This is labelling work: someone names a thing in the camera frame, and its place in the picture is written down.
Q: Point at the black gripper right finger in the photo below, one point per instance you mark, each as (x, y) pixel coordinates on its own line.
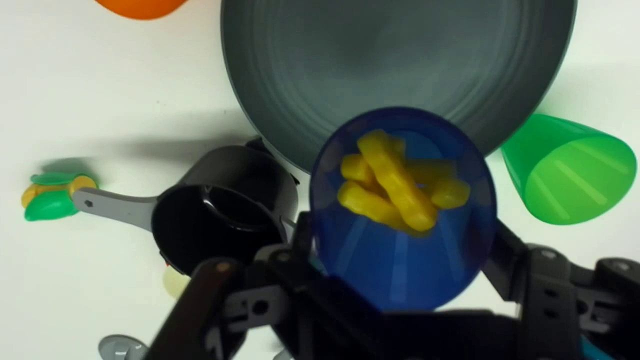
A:
(573, 301)

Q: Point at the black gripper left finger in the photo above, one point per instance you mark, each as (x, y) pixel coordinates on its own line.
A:
(201, 306)

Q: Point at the dark blue plastic cup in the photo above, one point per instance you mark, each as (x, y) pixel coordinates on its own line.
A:
(393, 267)

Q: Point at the green plastic cup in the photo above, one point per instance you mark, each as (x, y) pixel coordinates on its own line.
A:
(573, 172)

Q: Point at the grey round plate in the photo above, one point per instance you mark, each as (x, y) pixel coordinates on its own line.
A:
(401, 60)

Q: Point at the orange plastic cup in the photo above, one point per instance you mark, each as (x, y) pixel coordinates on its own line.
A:
(140, 9)

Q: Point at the cream small bowl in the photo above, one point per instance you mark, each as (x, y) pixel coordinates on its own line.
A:
(175, 283)

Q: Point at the grey small disc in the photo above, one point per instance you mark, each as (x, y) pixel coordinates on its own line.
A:
(121, 348)

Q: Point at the green yellow toy corn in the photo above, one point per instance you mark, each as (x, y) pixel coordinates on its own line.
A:
(53, 200)

